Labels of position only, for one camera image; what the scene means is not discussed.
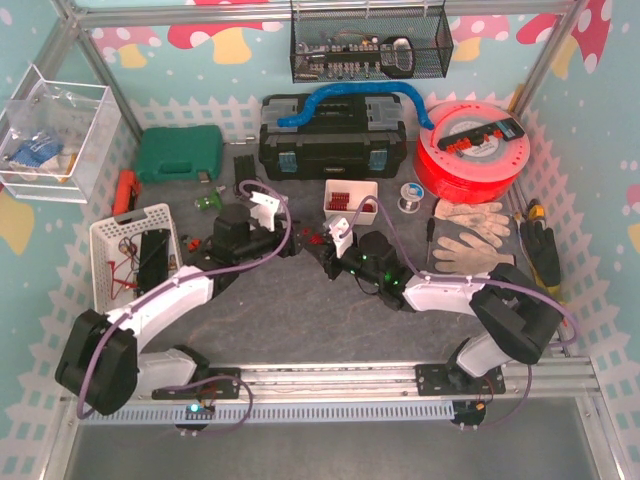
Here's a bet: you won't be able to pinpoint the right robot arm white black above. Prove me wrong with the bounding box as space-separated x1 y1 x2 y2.
309 231 563 392

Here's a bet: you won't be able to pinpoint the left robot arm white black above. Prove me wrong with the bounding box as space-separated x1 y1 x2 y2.
54 207 294 418

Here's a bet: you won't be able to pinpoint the red springs in tray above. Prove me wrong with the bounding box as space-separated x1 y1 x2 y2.
326 191 350 211

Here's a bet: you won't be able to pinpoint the white rectangular parts tray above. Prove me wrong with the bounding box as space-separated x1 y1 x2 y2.
323 179 378 222

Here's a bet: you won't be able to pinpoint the black battery holder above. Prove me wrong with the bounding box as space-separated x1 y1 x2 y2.
233 155 257 197

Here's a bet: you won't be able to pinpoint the black small screwdriver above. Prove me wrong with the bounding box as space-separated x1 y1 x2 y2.
426 217 435 262

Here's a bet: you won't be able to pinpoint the black plastic toolbox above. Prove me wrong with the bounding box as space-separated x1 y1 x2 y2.
258 94 407 181

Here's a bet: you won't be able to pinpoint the green plastic tool case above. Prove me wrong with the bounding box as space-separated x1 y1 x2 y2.
134 125 224 184

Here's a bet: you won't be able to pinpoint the black device in basket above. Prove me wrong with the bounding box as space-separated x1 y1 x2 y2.
135 229 170 296

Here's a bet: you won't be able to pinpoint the lower beige work glove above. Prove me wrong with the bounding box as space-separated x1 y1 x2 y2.
433 233 516 276

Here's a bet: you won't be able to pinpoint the beige work glove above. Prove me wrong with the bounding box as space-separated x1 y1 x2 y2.
433 233 516 276
433 199 511 248

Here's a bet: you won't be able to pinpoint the upper beige work glove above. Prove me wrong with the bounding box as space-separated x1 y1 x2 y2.
433 199 511 248

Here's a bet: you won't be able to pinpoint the white perforated plastic basket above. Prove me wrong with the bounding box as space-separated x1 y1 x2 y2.
90 203 183 313

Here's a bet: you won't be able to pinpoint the red filament spool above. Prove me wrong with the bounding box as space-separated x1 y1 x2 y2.
413 100 531 204

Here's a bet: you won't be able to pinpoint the black yellow rubber glove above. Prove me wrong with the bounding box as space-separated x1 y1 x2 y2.
519 220 563 303

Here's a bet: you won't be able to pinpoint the black red terminal strip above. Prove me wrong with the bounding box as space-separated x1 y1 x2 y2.
437 117 525 154

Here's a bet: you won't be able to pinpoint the blue white work glove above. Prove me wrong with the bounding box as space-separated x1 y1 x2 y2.
9 131 64 168

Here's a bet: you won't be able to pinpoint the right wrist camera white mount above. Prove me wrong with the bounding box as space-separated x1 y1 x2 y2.
324 215 355 259

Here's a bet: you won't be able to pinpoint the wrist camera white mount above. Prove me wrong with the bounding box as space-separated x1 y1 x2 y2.
250 191 281 232
324 215 355 259

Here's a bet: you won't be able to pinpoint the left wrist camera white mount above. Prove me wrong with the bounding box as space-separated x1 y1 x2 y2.
250 191 281 232

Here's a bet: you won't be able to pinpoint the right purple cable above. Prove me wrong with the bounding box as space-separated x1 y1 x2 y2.
342 195 583 431

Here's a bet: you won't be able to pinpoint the red handled pliers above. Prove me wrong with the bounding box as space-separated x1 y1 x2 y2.
180 235 202 253

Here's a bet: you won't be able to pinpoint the small solder wire spool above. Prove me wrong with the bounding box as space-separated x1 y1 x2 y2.
397 182 425 214

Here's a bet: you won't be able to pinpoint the blue corrugated hose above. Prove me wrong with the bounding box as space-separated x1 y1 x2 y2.
277 81 436 132

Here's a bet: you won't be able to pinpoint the orange handled tool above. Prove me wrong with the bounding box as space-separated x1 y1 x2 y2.
112 170 141 216

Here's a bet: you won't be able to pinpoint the red wires in basket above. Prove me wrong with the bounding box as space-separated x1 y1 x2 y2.
107 239 141 301

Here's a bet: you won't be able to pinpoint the white slotted cable duct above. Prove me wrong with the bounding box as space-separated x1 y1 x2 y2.
93 400 455 425

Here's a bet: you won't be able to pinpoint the black wire mesh basket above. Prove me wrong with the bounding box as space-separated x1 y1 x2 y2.
290 1 453 83

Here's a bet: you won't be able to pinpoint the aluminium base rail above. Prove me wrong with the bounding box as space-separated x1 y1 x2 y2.
129 358 600 402

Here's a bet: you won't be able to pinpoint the clear acrylic wall box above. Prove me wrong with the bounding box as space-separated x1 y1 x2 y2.
1 65 121 204

